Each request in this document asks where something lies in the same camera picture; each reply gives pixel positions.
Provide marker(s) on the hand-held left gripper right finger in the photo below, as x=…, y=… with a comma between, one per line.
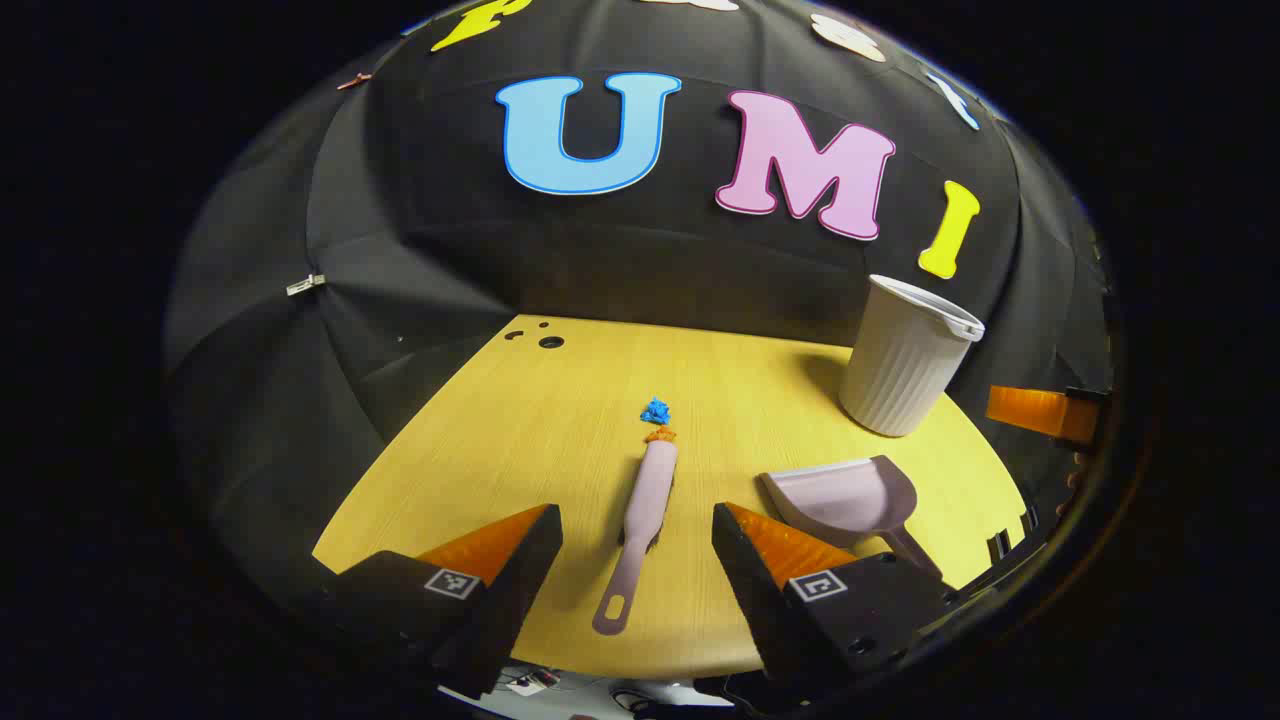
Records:
x=745, y=570

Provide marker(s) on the small pink broom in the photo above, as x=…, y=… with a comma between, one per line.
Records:
x=648, y=500

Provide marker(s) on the silver metal clip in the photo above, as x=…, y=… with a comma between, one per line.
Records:
x=305, y=284

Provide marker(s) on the pink dustpan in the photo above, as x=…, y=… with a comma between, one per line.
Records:
x=840, y=495

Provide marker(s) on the blue paper trash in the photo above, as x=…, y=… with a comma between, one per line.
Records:
x=656, y=411

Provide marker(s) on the orange paper trash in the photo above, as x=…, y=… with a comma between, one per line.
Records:
x=660, y=434

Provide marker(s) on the yellow wooden desktop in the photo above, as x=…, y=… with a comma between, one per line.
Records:
x=500, y=440

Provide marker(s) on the copper metal clip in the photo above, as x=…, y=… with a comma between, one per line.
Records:
x=353, y=80

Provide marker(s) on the black backdrop cloth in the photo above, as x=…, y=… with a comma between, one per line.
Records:
x=450, y=250

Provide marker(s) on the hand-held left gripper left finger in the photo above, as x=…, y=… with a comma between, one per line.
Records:
x=520, y=570

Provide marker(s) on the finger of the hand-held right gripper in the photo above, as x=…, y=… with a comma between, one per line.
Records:
x=1030, y=410

